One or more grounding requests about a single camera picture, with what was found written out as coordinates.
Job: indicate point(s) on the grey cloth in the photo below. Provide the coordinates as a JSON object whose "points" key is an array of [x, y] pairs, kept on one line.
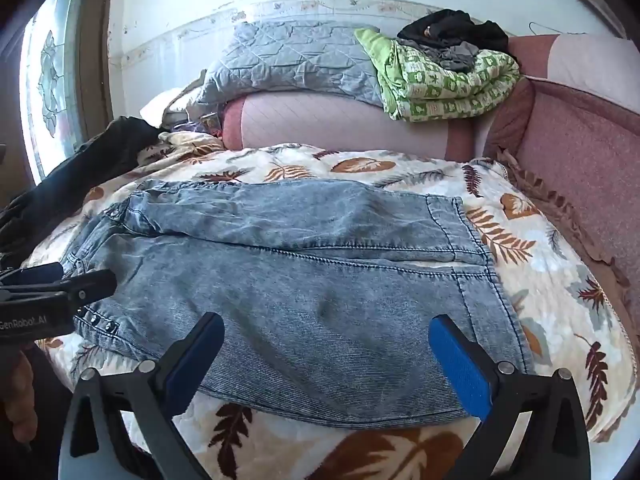
{"points": [[457, 57]]}

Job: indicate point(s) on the blue denim pants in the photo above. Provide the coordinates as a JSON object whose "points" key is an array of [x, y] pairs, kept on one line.
{"points": [[300, 285]]}

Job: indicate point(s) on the white pillow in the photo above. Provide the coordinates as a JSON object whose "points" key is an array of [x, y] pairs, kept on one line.
{"points": [[160, 105]]}

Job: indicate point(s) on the grey quilted blanket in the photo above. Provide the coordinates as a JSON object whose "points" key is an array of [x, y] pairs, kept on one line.
{"points": [[290, 55]]}

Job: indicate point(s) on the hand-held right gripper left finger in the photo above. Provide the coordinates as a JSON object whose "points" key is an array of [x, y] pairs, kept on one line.
{"points": [[195, 365]]}

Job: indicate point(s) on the black clothing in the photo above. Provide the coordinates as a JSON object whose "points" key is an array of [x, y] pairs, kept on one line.
{"points": [[450, 27]]}

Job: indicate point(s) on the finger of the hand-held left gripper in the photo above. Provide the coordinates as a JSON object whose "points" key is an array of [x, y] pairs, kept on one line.
{"points": [[75, 287], [35, 274]]}

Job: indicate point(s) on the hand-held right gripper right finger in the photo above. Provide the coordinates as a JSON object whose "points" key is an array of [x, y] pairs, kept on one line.
{"points": [[457, 365]]}

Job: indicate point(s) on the leaf print blanket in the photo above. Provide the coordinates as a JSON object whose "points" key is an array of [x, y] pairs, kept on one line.
{"points": [[540, 270]]}

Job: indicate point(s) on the dark jacket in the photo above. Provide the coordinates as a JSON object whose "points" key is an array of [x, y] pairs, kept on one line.
{"points": [[90, 165]]}

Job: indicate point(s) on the small colourful box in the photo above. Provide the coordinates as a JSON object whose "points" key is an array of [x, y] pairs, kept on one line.
{"points": [[210, 122]]}

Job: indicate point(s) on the person's left hand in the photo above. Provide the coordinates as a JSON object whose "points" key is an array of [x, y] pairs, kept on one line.
{"points": [[22, 400]]}

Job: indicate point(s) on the stained glass window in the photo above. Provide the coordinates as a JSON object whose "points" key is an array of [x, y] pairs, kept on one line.
{"points": [[50, 85]]}

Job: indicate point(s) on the pink sofa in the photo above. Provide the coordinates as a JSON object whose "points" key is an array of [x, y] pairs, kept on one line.
{"points": [[325, 125]]}

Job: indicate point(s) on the green patterned blanket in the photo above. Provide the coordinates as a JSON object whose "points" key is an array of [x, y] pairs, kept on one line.
{"points": [[450, 95]]}

